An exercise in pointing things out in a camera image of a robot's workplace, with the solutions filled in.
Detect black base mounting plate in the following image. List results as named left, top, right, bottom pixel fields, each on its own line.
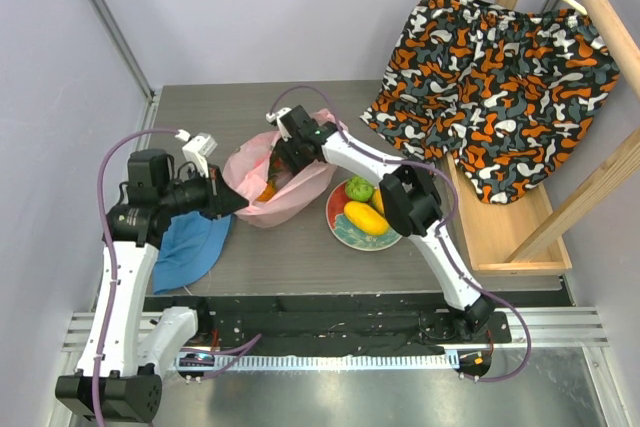
left=144, top=293, right=512, bottom=357

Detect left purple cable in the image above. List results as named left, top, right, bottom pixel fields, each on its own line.
left=89, top=127, right=264, bottom=427

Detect red teal floral plate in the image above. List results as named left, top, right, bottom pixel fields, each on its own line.
left=325, top=181, right=401, bottom=252

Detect pink plastic bag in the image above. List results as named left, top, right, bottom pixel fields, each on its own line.
left=222, top=128, right=336, bottom=228

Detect orange fake pineapple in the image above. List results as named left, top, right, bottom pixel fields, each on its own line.
left=256, top=157, right=292, bottom=203

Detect orange camouflage patterned shorts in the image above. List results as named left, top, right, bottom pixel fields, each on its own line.
left=362, top=0, right=620, bottom=204

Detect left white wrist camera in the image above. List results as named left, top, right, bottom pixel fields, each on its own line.
left=175, top=129, right=217, bottom=178

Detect blue bucket hat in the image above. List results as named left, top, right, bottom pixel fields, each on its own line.
left=152, top=212, right=233, bottom=295

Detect purple cable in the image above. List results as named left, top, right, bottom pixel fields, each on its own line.
left=269, top=85, right=532, bottom=383
left=89, top=127, right=264, bottom=427

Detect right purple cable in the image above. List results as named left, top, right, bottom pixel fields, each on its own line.
left=269, top=85, right=532, bottom=383

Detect yellow fake fruit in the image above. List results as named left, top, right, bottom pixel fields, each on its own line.
left=369, top=189, right=385, bottom=217

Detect wooden clothes rack frame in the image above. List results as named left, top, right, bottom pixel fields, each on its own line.
left=442, top=0, right=640, bottom=279

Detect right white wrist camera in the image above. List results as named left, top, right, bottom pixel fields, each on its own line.
left=265, top=107, right=295, bottom=142

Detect yellow orange fake mango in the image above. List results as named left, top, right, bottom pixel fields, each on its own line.
left=343, top=201, right=390, bottom=236

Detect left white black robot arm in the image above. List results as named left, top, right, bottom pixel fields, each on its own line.
left=55, top=147, right=248, bottom=426

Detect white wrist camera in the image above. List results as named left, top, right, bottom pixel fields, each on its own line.
left=175, top=129, right=217, bottom=178
left=265, top=107, right=295, bottom=142

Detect aluminium rail with slotted strip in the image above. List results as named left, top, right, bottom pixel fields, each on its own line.
left=64, top=308, right=608, bottom=375

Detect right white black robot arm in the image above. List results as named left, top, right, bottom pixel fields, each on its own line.
left=266, top=106, right=494, bottom=342

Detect green fake fruit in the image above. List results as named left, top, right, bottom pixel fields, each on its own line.
left=345, top=176, right=375, bottom=203

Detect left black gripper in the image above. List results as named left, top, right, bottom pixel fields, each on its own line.
left=158, top=162, right=248, bottom=220

